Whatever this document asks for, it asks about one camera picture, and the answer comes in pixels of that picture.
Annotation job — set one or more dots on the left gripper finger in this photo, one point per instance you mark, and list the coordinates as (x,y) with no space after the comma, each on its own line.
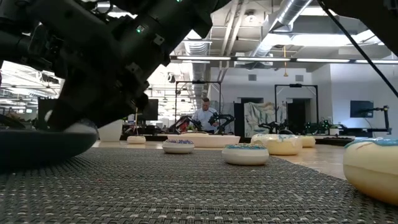
(71,113)

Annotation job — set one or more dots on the small white frosted donut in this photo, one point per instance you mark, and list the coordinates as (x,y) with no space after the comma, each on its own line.
(136,140)

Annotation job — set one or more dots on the navy donut multicolour sprinkles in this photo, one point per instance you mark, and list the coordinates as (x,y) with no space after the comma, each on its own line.
(178,148)

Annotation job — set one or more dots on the small blue white-drizzle donut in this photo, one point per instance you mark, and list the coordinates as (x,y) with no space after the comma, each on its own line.
(245,157)

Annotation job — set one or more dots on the large white teal-drizzle donut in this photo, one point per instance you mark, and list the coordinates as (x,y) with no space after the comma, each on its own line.
(276,146)

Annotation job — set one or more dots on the large blue frosted donut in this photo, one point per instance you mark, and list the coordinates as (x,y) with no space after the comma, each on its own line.
(373,174)

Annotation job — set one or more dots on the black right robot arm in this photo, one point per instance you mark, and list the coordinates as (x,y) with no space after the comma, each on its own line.
(373,18)

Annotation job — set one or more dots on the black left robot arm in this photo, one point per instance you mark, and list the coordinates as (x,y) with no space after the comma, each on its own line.
(186,15)

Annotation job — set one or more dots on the green plant in white pot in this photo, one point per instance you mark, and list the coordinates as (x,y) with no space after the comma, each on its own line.
(110,132)

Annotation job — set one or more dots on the dark grey round plate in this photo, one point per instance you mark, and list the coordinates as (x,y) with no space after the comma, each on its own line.
(37,149)

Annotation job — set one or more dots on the linear ceiling light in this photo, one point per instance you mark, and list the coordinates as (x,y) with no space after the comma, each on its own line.
(382,61)
(264,59)
(202,58)
(323,60)

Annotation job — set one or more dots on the person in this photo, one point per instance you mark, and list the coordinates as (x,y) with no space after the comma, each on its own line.
(203,116)

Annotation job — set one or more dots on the white round plate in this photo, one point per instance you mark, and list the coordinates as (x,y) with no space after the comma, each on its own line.
(205,141)

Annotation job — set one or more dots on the black partition panel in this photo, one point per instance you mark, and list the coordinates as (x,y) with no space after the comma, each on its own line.
(238,121)

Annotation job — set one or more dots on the grey woven placemat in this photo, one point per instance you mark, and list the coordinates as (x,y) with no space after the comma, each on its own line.
(186,193)

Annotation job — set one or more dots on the white ceiling detector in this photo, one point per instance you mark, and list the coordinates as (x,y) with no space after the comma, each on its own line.
(250,17)

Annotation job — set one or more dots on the pale draped cloth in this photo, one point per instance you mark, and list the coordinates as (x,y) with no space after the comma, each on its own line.
(262,116)

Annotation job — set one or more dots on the yellow hanging pendant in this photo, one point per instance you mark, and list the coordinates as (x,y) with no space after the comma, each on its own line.
(285,74)

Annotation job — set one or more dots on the small white background pot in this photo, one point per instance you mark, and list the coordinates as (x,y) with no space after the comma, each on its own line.
(334,131)

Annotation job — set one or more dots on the dark background table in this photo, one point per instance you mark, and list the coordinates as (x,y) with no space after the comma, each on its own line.
(357,130)

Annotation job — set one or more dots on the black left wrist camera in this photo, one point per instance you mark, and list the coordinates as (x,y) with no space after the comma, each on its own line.
(28,46)

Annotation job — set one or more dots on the grey ceiling duct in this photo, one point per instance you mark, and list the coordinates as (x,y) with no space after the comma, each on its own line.
(199,71)

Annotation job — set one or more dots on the grey wall vent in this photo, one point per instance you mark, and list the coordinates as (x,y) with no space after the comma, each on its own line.
(299,78)
(252,77)

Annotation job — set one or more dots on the silver spiral ceiling duct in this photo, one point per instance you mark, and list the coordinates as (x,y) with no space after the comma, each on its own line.
(289,12)

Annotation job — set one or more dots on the black aluminium table frame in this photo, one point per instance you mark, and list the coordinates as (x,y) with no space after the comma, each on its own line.
(335,141)

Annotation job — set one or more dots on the wall mounted screen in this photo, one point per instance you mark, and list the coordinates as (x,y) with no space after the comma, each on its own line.
(362,109)

